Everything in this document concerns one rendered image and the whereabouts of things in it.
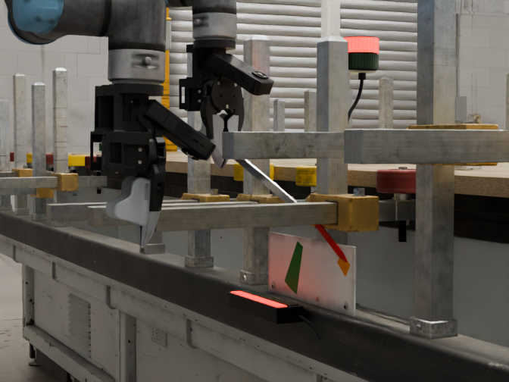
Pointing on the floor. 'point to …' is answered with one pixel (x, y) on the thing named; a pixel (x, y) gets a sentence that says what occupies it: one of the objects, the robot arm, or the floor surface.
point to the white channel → (330, 18)
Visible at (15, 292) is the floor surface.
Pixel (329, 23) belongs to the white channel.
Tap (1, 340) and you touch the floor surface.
